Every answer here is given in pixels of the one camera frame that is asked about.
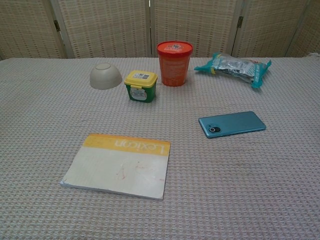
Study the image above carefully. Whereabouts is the teal and silver snack packet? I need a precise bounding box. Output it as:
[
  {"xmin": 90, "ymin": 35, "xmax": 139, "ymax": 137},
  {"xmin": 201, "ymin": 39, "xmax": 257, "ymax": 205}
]
[{"xmin": 194, "ymin": 51, "xmax": 273, "ymax": 90}]

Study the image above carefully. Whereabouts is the woven tablecloth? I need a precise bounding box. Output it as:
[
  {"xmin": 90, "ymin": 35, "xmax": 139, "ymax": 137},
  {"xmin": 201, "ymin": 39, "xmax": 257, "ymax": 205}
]
[{"xmin": 0, "ymin": 56, "xmax": 320, "ymax": 240}]

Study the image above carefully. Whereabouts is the green tub with yellow lid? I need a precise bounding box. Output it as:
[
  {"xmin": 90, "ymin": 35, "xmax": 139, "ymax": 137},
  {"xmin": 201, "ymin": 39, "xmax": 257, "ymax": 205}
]
[{"xmin": 123, "ymin": 70, "xmax": 159, "ymax": 104}]

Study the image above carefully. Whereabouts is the beige upturned bowl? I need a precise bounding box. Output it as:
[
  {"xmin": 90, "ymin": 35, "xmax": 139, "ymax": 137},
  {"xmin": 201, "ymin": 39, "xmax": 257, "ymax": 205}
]
[{"xmin": 89, "ymin": 62, "xmax": 123, "ymax": 91}]

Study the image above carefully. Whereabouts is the yellow and white Lexicon notebook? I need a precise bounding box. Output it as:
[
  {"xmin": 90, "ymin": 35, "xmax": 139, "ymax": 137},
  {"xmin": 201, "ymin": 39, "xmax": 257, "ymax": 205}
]
[{"xmin": 59, "ymin": 133, "xmax": 172, "ymax": 201}]

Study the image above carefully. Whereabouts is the orange cup with red lid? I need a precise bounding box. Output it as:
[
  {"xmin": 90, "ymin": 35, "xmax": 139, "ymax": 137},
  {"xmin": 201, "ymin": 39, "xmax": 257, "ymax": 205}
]
[{"xmin": 156, "ymin": 41, "xmax": 194, "ymax": 87}]

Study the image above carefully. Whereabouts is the woven folding screen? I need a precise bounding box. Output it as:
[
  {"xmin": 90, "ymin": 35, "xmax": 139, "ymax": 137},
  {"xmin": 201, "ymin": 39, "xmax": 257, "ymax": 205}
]
[{"xmin": 0, "ymin": 0, "xmax": 320, "ymax": 60}]

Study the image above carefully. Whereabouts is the black smartphone with blue back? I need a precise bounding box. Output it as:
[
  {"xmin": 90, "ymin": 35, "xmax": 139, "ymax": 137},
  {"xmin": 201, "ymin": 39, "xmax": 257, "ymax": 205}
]
[{"xmin": 198, "ymin": 111, "xmax": 267, "ymax": 140}]

